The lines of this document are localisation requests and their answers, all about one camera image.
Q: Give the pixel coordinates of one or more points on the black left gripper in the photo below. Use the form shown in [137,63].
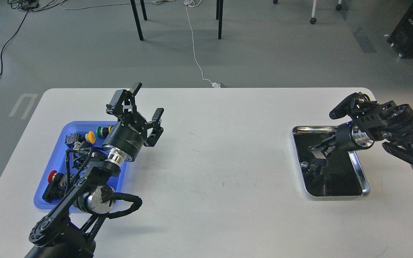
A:
[125,135]

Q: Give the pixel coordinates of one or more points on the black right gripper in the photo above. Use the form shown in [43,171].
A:
[347,137]

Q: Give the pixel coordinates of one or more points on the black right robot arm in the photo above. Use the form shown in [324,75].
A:
[370,122]

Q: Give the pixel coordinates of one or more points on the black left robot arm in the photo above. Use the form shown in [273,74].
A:
[86,199]

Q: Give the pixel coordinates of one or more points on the silver metal tray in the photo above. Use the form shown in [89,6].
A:
[339,177]

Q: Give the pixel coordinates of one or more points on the blue plastic tray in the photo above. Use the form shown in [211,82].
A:
[57,161]

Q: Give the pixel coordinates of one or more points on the red emergency stop button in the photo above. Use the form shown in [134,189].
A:
[56,189]

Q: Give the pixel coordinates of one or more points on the white office chair base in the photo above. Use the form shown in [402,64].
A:
[305,10]

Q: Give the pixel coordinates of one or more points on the green push button switch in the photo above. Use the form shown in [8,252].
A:
[103,132]

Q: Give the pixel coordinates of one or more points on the yellow push button switch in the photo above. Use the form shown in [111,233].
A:
[74,140]

